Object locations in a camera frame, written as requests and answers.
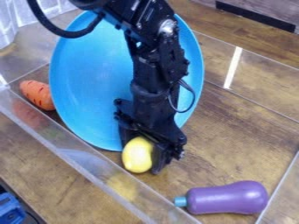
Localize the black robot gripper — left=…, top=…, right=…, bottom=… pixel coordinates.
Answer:
left=112, top=81, right=188, bottom=176

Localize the yellow toy lemon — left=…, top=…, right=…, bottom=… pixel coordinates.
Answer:
left=121, top=136, right=153, bottom=173

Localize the blue round tray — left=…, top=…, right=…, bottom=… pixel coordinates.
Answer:
left=49, top=14, right=204, bottom=151

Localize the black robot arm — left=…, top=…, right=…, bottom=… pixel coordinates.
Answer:
left=69, top=0, right=189, bottom=174

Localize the orange toy carrot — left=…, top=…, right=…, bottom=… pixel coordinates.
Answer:
left=20, top=80, right=54, bottom=111

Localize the purple toy eggplant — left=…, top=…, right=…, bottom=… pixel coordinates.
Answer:
left=173, top=180, right=268, bottom=214

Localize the blue object at corner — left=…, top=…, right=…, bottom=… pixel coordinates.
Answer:
left=0, top=192, right=25, bottom=224

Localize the clear acrylic enclosure wall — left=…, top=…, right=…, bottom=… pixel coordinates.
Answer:
left=0, top=0, right=299, bottom=224

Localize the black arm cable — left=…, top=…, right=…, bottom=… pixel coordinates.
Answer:
left=25, top=0, right=104, bottom=39

